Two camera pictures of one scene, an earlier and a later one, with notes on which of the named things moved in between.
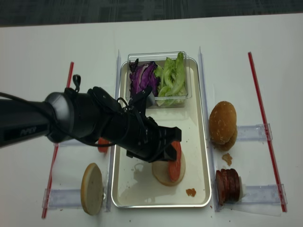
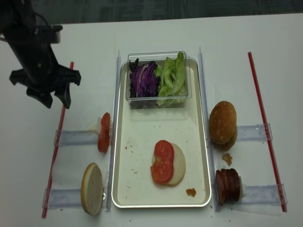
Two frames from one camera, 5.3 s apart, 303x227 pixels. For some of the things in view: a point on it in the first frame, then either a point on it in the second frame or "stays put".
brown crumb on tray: (191, 192) stays put
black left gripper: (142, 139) -> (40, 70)
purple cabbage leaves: (142, 77) stays put
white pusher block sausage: (242, 188) stays put
